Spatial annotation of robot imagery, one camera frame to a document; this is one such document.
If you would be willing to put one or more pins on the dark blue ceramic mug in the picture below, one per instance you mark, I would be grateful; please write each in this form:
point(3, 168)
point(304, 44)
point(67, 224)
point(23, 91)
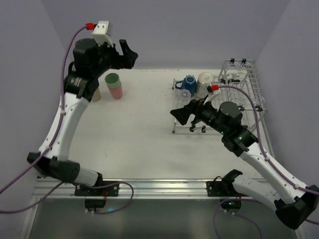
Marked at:
point(188, 83)

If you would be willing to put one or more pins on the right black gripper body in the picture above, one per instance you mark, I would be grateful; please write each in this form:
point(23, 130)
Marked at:
point(193, 112)

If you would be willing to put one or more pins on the beige plastic cup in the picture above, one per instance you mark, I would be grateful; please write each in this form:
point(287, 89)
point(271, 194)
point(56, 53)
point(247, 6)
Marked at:
point(96, 96)

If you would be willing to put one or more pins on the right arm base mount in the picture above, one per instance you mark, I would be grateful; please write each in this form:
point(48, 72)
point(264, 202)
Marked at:
point(222, 187)

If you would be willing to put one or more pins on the pink plastic cup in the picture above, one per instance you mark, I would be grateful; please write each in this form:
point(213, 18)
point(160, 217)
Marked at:
point(116, 93)

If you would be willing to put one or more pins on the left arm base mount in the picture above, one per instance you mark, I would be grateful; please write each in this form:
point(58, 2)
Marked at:
point(95, 198)

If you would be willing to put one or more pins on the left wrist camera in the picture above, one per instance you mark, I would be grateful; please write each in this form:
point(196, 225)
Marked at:
point(102, 33)

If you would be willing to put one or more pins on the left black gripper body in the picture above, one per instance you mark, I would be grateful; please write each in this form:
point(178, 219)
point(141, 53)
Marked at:
point(118, 58)

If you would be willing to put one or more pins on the green plastic cup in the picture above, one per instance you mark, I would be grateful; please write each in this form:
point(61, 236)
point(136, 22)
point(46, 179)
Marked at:
point(113, 81)

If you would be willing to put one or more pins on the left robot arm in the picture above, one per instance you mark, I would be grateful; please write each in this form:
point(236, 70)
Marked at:
point(78, 87)

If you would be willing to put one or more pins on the metal wire dish rack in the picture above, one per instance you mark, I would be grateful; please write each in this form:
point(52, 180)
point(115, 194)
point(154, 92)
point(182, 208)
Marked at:
point(238, 82)

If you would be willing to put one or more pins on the aluminium mounting rail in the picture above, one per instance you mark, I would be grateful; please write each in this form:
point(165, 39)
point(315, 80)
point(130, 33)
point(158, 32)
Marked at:
point(143, 189)

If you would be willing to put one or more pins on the white patterned mug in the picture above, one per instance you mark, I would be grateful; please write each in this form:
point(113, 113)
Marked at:
point(203, 80)

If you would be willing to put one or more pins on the clear drinking glass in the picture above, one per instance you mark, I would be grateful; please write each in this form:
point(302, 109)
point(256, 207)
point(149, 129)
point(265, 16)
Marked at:
point(183, 97)

